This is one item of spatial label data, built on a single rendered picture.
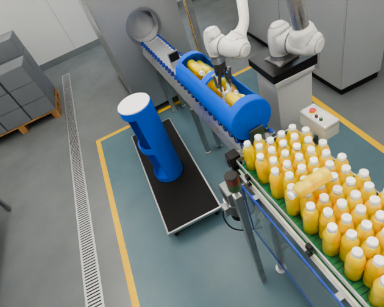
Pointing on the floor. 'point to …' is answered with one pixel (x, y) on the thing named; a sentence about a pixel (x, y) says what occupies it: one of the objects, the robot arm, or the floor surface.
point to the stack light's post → (249, 236)
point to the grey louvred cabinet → (334, 36)
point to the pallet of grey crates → (16, 89)
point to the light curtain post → (194, 26)
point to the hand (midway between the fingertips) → (225, 89)
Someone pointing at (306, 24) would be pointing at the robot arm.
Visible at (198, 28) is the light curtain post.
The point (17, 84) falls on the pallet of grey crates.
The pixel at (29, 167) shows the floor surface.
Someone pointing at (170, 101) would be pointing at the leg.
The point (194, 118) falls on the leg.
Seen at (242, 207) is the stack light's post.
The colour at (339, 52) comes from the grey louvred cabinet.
